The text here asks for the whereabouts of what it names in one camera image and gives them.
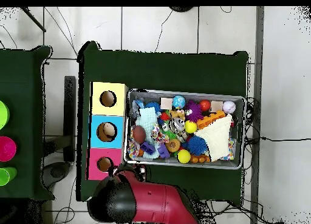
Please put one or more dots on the wooden box with three holes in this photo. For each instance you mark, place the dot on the wooden box with three holes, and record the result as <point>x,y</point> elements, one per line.
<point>97,109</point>

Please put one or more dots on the yellow tennis style ball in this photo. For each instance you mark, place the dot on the yellow tennis style ball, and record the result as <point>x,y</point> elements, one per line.
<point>184,156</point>

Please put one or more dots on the lime green plastic cup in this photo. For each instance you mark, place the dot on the lime green plastic cup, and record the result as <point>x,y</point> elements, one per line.
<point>3,114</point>
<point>7,176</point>

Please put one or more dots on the dark green table cloth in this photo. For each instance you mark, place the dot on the dark green table cloth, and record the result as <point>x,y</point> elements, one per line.
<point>170,71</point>

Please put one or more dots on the smooth yellow ball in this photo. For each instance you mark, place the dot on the smooth yellow ball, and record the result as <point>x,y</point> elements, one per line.
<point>190,126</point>

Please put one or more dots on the shallow silver mesh bin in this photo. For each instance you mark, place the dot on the shallow silver mesh bin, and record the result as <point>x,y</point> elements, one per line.
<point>145,95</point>

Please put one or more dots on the dark green side table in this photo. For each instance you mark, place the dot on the dark green side table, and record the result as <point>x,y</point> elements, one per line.
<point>21,76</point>

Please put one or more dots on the cream knitted cloth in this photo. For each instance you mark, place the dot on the cream knitted cloth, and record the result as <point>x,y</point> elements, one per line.
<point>216,136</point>

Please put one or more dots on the blue spiky rubber ball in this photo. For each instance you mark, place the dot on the blue spiky rubber ball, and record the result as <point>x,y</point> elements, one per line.
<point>197,145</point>

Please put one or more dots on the blue white patterned ball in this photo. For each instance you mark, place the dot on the blue white patterned ball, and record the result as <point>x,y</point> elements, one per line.
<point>178,102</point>

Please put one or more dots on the black slanted rod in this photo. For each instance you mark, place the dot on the black slanted rod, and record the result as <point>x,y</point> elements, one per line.
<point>34,20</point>

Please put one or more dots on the black upright panel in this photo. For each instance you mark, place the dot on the black upright panel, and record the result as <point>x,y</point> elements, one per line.
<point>69,112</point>

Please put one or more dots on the red orange ball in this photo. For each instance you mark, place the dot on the red orange ball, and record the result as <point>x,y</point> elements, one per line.
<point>205,105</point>

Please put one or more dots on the pink plastic cup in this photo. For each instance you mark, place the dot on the pink plastic cup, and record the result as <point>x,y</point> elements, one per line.
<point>7,148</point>

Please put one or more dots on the white baseball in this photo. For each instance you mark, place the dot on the white baseball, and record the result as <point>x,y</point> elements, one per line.
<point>229,107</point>

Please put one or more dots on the crushed clear plastic bottle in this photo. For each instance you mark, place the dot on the crushed clear plastic bottle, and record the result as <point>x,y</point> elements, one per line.
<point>137,105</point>

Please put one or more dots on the brown toy football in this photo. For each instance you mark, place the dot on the brown toy football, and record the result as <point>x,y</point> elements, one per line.
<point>139,134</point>

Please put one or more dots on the orange toy building brick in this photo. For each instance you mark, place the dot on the orange toy building brick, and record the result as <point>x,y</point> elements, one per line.
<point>206,122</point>

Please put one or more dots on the purple spiky ball with eyes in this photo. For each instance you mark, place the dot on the purple spiky ball with eyes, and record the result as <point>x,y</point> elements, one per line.
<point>194,111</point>

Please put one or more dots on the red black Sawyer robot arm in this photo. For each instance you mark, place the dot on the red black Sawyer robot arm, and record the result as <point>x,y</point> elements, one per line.
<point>158,204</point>

